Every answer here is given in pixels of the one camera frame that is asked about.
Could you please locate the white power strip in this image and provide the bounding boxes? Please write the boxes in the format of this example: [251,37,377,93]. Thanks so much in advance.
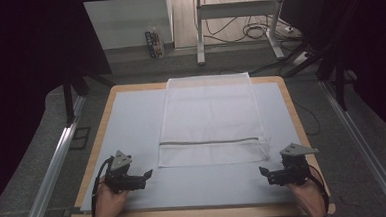
[290,49,314,67]

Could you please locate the black floor cable tangle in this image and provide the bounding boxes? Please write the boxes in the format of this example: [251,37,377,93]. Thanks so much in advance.
[200,0,281,46]

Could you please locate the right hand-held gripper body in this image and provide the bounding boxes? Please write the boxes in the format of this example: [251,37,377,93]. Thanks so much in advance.
[268,141,321,188]

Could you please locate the black curtain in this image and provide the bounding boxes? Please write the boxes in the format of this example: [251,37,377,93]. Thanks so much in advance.
[278,0,386,152]
[0,0,120,217]

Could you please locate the person's right hand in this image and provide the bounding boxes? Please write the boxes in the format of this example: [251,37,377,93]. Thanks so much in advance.
[285,178,329,217]

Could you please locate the white mesh laundry bag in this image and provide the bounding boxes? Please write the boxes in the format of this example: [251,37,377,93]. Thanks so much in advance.
[152,71,273,169]

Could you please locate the black stand legs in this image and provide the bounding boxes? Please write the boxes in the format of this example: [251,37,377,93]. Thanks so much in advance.
[60,71,117,128]
[280,38,349,116]

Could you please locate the aluminium rail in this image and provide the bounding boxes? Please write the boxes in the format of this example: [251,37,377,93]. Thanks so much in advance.
[11,95,95,217]
[319,76,386,217]

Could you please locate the long black floor cable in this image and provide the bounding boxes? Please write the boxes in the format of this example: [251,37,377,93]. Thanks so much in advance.
[218,60,295,80]

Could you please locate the right hand-held gripper black cable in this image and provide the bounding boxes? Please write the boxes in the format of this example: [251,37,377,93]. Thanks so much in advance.
[305,164,331,215]

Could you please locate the black flat frame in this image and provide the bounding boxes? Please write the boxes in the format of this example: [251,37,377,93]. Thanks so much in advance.
[68,126,93,151]

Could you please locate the white table sheet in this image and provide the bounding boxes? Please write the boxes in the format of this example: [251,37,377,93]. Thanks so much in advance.
[74,80,312,215]

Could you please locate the white metal desk frame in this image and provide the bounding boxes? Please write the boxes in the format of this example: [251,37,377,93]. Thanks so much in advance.
[192,0,292,67]

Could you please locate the thin black floor cable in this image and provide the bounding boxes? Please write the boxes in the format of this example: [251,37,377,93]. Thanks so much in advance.
[292,98,323,138]

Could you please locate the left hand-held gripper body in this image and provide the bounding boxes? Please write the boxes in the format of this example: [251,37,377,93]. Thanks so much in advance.
[102,148,143,195]

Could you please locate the pack of bottles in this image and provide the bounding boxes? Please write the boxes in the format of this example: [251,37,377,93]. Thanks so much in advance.
[144,23,166,60]

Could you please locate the person's left hand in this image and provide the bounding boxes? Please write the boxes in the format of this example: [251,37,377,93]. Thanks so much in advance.
[92,180,131,217]

